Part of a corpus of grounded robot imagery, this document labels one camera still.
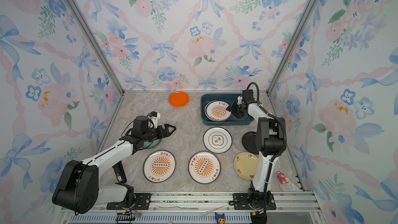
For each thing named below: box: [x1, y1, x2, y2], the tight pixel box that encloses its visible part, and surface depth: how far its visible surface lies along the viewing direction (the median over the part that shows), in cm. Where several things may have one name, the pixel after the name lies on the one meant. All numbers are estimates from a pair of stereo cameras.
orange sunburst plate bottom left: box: [142, 149, 177, 184], surface depth 86 cm
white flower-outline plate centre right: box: [202, 126, 233, 154], surface depth 97 cm
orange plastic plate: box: [168, 91, 190, 107], surface depth 116 cm
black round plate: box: [241, 131, 260, 155], surface depth 95 cm
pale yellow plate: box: [233, 151, 260, 181], surface depth 87 cm
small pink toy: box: [276, 170, 289, 185], surface depth 80 cm
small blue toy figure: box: [214, 212, 226, 224], surface depth 70 cm
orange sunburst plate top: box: [204, 100, 233, 122], surface depth 109 cm
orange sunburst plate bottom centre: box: [188, 150, 221, 185], surface depth 86 cm
